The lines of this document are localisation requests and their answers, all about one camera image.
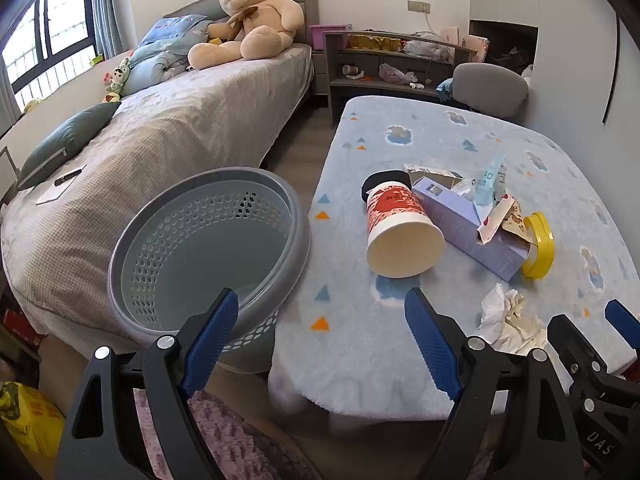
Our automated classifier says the red cream snack wrapper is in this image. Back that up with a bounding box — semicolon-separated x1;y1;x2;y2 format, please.
477;194;528;246

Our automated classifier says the white green medicine box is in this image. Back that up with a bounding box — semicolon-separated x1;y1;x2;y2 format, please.
402;164;466;191

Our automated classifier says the light blue printed blanket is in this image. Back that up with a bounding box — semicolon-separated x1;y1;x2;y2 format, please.
267;95;640;421

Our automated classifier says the red patterned paper cup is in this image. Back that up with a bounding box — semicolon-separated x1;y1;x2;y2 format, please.
366;183;446;279

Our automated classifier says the long purple carton box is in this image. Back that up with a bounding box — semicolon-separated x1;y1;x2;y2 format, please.
411;176;531;282

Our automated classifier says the bed with checked cover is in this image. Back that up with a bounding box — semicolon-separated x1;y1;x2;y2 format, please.
0;0;319;341

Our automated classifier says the yellow plastic bag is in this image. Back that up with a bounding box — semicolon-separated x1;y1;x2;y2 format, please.
0;381;66;458

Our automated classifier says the pink storage box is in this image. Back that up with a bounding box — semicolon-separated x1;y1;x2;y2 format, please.
310;24;352;51

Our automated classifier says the black framed window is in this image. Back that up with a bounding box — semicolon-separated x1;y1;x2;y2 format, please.
0;0;98;113

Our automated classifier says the white tissue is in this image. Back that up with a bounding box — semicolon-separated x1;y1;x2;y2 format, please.
477;283;551;356

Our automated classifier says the green plush doll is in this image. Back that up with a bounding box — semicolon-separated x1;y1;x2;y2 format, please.
102;57;132;103

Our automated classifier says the dark green pillow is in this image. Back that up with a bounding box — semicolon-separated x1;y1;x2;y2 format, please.
17;101;122;192

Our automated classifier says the grey padded chair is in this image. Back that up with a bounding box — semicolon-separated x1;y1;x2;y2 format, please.
452;62;529;121

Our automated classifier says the gold foil package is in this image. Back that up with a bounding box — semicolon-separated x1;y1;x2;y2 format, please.
347;34;403;52

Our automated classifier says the red cardboard box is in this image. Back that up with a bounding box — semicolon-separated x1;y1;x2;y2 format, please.
2;307;43;348

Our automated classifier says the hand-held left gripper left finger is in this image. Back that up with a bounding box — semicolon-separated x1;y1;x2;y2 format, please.
55;287;240;480

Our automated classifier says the white plastic bag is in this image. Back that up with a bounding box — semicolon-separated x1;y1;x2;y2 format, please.
404;39;448;58

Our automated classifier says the pink plastic bag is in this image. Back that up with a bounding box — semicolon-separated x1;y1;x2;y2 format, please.
378;63;417;84

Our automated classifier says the white paper sheet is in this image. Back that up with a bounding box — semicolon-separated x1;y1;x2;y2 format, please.
36;164;88;206

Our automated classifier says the grey shelf unit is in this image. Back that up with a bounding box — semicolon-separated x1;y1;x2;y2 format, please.
322;30;478;128

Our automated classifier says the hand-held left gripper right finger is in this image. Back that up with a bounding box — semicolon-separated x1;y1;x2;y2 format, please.
404;287;586;480

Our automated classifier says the large beige teddy bear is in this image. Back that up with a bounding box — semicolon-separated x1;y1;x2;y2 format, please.
187;0;306;71

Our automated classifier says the yellow plastic lid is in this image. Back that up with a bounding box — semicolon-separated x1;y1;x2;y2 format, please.
521;211;556;279

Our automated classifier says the grey perforated waste basket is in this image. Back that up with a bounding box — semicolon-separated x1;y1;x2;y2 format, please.
107;166;312;373

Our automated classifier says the grey blue curtain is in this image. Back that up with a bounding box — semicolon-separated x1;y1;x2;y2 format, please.
90;0;138;58

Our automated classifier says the blue folded quilt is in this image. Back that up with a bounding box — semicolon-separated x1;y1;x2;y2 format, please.
121;14;213;96

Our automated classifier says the light blue plastic packet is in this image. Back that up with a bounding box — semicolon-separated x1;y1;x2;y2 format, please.
472;154;508;207

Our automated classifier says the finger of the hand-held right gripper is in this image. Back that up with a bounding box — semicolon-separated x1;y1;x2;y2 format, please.
546;313;627;397
604;298;640;352

